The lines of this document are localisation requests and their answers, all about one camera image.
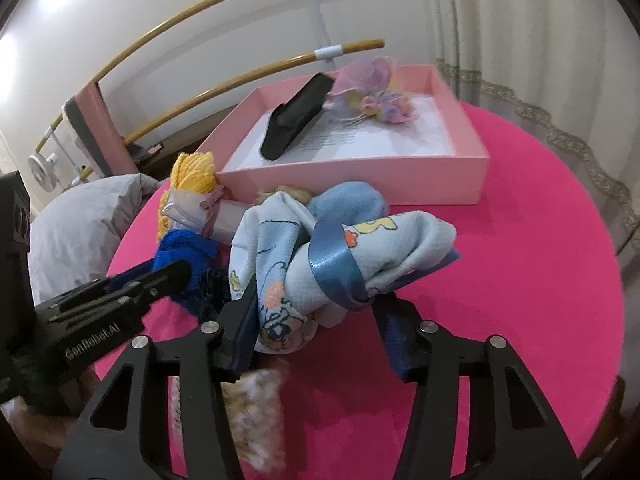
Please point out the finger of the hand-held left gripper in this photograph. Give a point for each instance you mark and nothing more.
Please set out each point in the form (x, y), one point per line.
(170, 280)
(127, 276)

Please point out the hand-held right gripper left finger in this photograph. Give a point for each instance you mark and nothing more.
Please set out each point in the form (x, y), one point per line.
(244, 332)

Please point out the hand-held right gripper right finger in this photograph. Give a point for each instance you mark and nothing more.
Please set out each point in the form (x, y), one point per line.
(395, 342)

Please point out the blue crochet flower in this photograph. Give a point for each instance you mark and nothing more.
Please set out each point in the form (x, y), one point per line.
(180, 249)

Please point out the navy lace scrunchie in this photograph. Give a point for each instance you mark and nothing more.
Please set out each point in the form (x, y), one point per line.
(212, 290)

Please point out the bag of cotton swabs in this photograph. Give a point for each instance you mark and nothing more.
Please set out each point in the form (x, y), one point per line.
(255, 410)

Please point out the light blue printed towel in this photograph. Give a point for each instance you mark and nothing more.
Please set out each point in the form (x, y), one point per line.
(400, 245)

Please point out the yellow crochet flower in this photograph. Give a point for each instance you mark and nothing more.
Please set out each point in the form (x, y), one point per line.
(192, 172)

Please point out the light blue scrunchie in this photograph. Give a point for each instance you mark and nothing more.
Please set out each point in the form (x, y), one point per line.
(345, 200)

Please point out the pink cardboard box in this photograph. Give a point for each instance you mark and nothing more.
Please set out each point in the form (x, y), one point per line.
(350, 180)

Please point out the person's left forearm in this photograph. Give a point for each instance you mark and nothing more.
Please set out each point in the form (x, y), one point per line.
(35, 385)

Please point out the grey pillow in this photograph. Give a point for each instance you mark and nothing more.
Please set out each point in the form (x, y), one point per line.
(85, 225)

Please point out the clear plastic wrap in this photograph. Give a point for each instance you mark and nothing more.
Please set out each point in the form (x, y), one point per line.
(225, 212)

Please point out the dark wooden furniture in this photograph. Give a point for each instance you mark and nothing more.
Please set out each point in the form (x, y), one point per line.
(175, 142)

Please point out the small white fan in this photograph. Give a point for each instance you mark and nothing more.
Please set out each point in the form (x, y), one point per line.
(40, 170)

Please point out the beige satin scrunchie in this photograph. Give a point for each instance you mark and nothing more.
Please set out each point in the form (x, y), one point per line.
(285, 191)

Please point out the pink and grey cloth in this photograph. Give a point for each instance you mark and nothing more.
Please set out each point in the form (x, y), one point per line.
(95, 125)

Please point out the pink round tablecloth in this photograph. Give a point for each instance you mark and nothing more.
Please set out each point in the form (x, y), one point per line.
(525, 240)

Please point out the black pouch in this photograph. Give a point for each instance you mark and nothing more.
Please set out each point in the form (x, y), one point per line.
(292, 120)

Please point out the white paper sheet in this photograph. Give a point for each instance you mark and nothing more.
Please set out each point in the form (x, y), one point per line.
(400, 135)

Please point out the pastel flower hair clip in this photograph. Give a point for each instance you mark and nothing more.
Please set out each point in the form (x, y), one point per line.
(392, 108)

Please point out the beige curtain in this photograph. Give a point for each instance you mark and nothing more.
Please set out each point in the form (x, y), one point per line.
(525, 25)

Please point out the wooden barre rail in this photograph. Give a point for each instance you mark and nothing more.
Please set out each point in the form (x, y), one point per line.
(225, 87)
(200, 5)

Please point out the white barre post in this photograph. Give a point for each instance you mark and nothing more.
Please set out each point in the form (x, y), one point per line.
(322, 20)

